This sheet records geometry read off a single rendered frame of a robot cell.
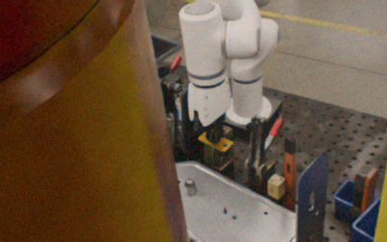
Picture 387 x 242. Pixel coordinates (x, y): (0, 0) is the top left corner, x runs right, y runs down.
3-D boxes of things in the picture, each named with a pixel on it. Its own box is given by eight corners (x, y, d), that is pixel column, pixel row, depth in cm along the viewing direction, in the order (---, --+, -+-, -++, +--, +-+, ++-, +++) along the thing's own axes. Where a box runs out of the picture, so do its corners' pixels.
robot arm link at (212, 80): (205, 50, 109) (206, 61, 111) (179, 68, 105) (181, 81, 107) (235, 60, 105) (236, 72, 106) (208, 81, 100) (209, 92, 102)
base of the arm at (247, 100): (244, 89, 212) (243, 54, 200) (280, 107, 202) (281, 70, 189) (215, 112, 203) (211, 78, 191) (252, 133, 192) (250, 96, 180)
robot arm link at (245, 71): (232, 64, 195) (229, 12, 179) (279, 65, 191) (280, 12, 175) (229, 84, 187) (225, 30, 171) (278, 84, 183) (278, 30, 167)
